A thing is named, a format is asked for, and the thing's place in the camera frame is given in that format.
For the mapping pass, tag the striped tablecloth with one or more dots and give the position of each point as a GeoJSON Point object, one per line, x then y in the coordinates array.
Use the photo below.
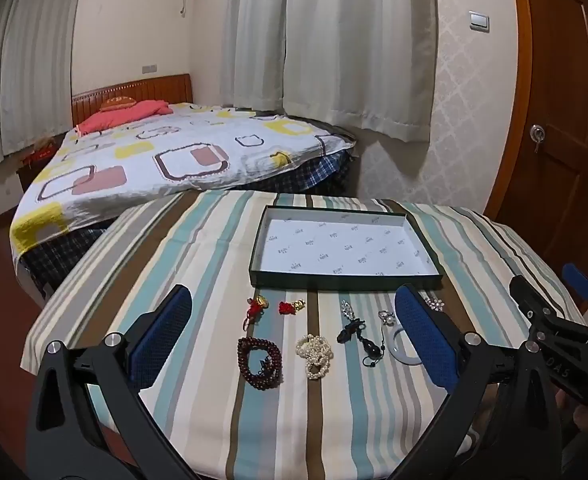
{"type": "Point", "coordinates": [199, 270]}

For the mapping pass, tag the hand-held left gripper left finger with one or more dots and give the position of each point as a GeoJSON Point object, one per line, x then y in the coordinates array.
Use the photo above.
{"type": "Point", "coordinates": [163, 332]}

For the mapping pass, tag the orange round cushion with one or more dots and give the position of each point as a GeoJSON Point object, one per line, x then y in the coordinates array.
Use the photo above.
{"type": "Point", "coordinates": [116, 104]}

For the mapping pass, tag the narrow white curtain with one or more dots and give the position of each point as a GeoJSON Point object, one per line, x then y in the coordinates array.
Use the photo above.
{"type": "Point", "coordinates": [254, 35]}

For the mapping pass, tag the wooden nightstand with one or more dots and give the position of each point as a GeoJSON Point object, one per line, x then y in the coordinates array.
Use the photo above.
{"type": "Point", "coordinates": [36, 165]}

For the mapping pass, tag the gold pearl flower brooch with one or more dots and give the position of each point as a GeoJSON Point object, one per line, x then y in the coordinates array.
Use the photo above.
{"type": "Point", "coordinates": [433, 304]}

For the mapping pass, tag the brown wooden door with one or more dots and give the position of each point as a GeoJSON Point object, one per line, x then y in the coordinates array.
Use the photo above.
{"type": "Point", "coordinates": [563, 110]}

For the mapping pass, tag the wall light switch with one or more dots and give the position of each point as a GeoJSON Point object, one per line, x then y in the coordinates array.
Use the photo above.
{"type": "Point", "coordinates": [479, 21]}

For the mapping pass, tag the person's right hand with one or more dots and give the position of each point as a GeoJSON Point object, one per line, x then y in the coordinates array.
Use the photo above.
{"type": "Point", "coordinates": [586, 417]}

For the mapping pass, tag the white jade bangle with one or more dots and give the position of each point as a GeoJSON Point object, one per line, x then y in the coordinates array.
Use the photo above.
{"type": "Point", "coordinates": [392, 345]}

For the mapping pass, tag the wooden bed headboard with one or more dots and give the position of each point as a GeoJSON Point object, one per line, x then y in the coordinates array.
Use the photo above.
{"type": "Point", "coordinates": [139, 91]}

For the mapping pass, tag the striped grey curtain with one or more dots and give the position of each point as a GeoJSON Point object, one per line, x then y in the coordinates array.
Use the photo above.
{"type": "Point", "coordinates": [19, 70]}

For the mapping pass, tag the metal door lock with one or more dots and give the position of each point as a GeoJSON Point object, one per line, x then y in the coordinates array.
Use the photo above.
{"type": "Point", "coordinates": [538, 132]}

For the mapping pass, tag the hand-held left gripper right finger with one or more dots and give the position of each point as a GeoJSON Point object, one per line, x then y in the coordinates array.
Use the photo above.
{"type": "Point", "coordinates": [426, 335]}

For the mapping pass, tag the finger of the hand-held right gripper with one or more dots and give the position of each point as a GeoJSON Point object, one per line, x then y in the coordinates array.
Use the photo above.
{"type": "Point", "coordinates": [536, 297]}
{"type": "Point", "coordinates": [579, 280]}

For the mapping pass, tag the wall power socket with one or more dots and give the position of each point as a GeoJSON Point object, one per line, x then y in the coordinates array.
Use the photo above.
{"type": "Point", "coordinates": [149, 68]}

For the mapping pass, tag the red pillow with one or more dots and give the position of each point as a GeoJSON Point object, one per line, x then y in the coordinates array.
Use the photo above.
{"type": "Point", "coordinates": [124, 115]}

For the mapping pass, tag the green shallow box tray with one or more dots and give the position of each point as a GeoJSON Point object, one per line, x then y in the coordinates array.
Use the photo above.
{"type": "Point", "coordinates": [346, 250]}

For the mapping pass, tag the silver rhinestone brooch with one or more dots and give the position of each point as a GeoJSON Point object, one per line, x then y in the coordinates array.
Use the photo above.
{"type": "Point", "coordinates": [349, 310]}

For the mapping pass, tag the red tassel gold charm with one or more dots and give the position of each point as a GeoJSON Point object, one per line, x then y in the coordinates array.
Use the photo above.
{"type": "Point", "coordinates": [258, 306]}
{"type": "Point", "coordinates": [291, 306]}

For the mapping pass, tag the wide white curtain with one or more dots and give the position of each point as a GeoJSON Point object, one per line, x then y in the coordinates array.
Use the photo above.
{"type": "Point", "coordinates": [358, 45]}

